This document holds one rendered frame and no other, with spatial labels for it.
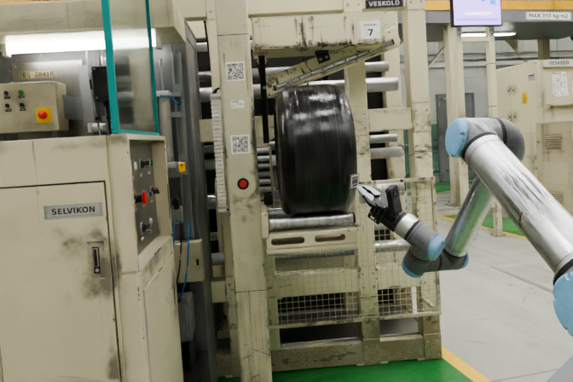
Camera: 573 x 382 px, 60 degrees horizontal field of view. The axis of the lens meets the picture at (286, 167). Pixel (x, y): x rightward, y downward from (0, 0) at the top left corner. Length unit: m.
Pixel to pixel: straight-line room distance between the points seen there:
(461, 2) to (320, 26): 3.72
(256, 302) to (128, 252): 0.84
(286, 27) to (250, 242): 0.97
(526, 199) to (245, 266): 1.16
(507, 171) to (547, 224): 0.19
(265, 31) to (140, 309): 1.38
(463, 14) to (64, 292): 5.15
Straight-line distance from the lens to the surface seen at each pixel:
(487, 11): 6.09
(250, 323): 2.15
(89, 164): 1.40
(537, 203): 1.33
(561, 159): 6.37
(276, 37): 2.33
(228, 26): 2.07
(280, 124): 1.89
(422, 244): 1.82
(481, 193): 1.75
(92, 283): 1.44
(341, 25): 2.37
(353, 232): 1.99
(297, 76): 2.44
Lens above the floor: 1.22
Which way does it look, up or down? 3 degrees down
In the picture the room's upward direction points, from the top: 4 degrees counter-clockwise
